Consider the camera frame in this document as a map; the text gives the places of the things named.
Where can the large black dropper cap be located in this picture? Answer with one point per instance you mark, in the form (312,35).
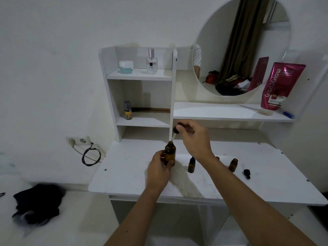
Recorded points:
(176,130)

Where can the small yellow-label spray can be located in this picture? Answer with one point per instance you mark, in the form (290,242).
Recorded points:
(128,113)

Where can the brown comb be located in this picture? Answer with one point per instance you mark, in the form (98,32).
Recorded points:
(151,110)

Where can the white vanity desk with shelves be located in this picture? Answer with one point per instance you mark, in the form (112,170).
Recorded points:
(128,171)

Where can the white teal cream jar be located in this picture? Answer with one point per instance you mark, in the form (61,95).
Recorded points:
(126,67)

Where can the large black fabric item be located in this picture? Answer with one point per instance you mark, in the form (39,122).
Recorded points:
(320,215)

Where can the pink cosmetic tube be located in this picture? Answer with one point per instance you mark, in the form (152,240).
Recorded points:
(280,84)

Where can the round wall mirror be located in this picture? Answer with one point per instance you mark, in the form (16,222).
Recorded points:
(217,35)

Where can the person's left forearm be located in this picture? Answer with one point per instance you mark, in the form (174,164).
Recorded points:
(133,220)

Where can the person's left hand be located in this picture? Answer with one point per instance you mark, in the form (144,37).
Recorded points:
(157,174)

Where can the white mattress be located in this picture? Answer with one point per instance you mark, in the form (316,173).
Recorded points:
(77,222)

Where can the person's right forearm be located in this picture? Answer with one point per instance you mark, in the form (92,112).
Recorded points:
(251,202)

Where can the clear perfume bottle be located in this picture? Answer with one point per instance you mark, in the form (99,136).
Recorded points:
(151,65)

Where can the blue pen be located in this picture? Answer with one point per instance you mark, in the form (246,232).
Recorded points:
(289,115)

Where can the white wall socket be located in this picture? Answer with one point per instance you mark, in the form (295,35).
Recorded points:
(85,140)

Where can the small black dropper cap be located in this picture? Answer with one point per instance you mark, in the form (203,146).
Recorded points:
(246,172)
(192,159)

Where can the large amber glass bottle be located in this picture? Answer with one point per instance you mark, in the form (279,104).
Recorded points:
(170,151)

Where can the person's right hand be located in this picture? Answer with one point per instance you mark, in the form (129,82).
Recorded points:
(198,143)

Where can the black cloth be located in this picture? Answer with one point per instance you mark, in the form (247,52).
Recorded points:
(38,202)

